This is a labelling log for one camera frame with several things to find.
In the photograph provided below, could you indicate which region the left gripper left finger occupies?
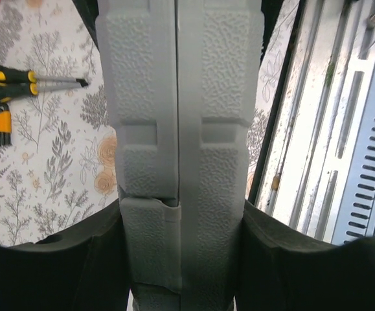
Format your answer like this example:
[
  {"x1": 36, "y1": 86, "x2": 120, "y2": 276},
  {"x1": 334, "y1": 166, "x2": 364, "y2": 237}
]
[{"x1": 0, "y1": 201, "x2": 130, "y2": 310}]

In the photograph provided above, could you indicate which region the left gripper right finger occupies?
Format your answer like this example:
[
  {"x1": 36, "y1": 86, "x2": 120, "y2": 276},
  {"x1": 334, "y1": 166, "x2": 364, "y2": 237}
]
[{"x1": 235, "y1": 202, "x2": 375, "y2": 311}]

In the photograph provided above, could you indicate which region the grey plastic tool case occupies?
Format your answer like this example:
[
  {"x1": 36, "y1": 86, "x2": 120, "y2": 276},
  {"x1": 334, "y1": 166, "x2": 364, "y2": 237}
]
[{"x1": 96, "y1": 1, "x2": 264, "y2": 310}]

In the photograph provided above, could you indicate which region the black yellow screwdriver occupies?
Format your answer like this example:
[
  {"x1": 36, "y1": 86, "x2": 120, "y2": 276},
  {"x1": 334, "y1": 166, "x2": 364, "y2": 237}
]
[
  {"x1": 0, "y1": 82, "x2": 82, "y2": 102},
  {"x1": 0, "y1": 65, "x2": 89, "y2": 87}
]

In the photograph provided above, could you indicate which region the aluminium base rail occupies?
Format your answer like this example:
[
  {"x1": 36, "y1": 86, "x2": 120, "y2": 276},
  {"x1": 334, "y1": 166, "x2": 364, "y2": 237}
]
[{"x1": 249, "y1": 1, "x2": 375, "y2": 245}]

